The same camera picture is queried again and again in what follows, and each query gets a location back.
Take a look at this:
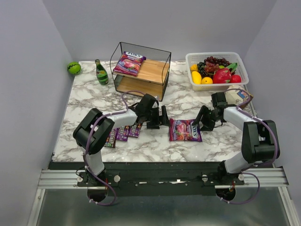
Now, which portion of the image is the purple Fox's candy bag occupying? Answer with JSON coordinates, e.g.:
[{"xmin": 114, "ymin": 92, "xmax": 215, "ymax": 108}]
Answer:
[
  {"xmin": 113, "ymin": 51, "xmax": 146, "ymax": 77},
  {"xmin": 169, "ymin": 119, "xmax": 202, "ymax": 142}
]

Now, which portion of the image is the purple m&m's bag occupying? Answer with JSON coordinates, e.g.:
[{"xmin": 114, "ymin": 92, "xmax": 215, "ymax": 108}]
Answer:
[
  {"xmin": 104, "ymin": 130, "xmax": 116, "ymax": 148},
  {"xmin": 128, "ymin": 123, "xmax": 142, "ymax": 138},
  {"xmin": 116, "ymin": 126, "xmax": 130, "ymax": 142}
]

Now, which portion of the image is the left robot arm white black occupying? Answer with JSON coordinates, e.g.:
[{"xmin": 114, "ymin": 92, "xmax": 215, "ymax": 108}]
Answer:
[{"xmin": 73, "ymin": 94, "xmax": 170, "ymax": 177}]

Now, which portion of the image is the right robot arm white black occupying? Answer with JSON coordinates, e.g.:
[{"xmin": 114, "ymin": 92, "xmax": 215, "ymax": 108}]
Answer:
[{"xmin": 192, "ymin": 92, "xmax": 280, "ymax": 176}]

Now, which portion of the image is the orange fruit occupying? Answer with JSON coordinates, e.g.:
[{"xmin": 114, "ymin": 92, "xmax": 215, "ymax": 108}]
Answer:
[{"xmin": 201, "ymin": 77, "xmax": 213, "ymax": 84}]

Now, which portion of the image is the red dragon fruit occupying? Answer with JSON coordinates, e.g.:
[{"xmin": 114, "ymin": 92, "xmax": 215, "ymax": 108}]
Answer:
[{"xmin": 213, "ymin": 68, "xmax": 231, "ymax": 84}]

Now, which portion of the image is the red apple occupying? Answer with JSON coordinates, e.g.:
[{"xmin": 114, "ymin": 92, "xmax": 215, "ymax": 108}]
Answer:
[{"xmin": 230, "ymin": 74, "xmax": 242, "ymax": 83}]

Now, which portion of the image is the yellow mango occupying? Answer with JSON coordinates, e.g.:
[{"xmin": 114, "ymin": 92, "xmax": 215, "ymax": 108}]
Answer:
[{"xmin": 191, "ymin": 71, "xmax": 202, "ymax": 84}]

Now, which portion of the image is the dark grape bunch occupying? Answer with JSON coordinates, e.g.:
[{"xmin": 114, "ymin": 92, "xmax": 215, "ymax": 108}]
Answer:
[{"xmin": 197, "ymin": 56, "xmax": 230, "ymax": 77}]

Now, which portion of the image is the yellow small fruit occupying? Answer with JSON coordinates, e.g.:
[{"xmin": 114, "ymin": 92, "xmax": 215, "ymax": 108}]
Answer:
[{"xmin": 190, "ymin": 64, "xmax": 198, "ymax": 71}]

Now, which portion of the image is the white plastic fruit basket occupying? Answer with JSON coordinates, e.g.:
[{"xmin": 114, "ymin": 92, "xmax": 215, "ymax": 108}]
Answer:
[{"xmin": 185, "ymin": 52, "xmax": 249, "ymax": 91}]

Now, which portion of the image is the green glass bottle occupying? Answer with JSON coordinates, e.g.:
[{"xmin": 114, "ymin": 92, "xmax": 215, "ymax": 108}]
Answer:
[{"xmin": 95, "ymin": 59, "xmax": 109, "ymax": 85}]

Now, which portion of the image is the green ball toy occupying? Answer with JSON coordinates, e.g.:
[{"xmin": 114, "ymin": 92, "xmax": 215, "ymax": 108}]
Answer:
[{"xmin": 67, "ymin": 62, "xmax": 81, "ymax": 75}]

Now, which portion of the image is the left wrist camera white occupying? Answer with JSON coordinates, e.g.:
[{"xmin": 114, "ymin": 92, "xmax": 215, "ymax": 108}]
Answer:
[{"xmin": 152, "ymin": 96, "xmax": 159, "ymax": 108}]

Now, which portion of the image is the black wire wooden shelf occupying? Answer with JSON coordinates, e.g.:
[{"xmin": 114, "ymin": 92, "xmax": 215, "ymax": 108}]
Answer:
[{"xmin": 110, "ymin": 42, "xmax": 172, "ymax": 101}]

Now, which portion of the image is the black mounting base plate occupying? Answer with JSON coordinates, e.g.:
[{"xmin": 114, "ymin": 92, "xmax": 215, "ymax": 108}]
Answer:
[{"xmin": 77, "ymin": 162, "xmax": 244, "ymax": 197}]

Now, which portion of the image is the aluminium rail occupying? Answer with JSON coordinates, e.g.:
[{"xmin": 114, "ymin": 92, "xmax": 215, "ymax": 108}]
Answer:
[{"xmin": 38, "ymin": 168, "xmax": 289, "ymax": 189}]

